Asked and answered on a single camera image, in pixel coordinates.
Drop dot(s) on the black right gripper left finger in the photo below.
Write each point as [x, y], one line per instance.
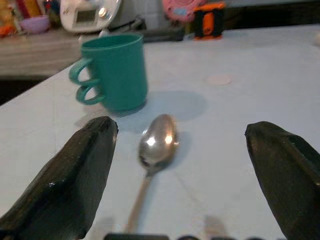
[62, 180]

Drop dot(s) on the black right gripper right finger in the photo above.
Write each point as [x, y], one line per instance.
[287, 175]

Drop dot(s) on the silver metal spoon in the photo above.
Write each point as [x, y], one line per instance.
[157, 147]

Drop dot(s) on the teal plastic mug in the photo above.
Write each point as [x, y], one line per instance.
[120, 72]

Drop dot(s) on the purple plastic bowl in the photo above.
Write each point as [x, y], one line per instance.
[35, 24]

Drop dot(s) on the white kitchen appliance with display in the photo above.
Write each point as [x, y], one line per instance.
[92, 15]

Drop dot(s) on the orange and black device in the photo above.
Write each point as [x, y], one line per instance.
[208, 21]

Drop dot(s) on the colourful packages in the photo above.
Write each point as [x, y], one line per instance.
[20, 10]

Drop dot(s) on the pink round toy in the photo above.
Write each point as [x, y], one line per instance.
[181, 10]

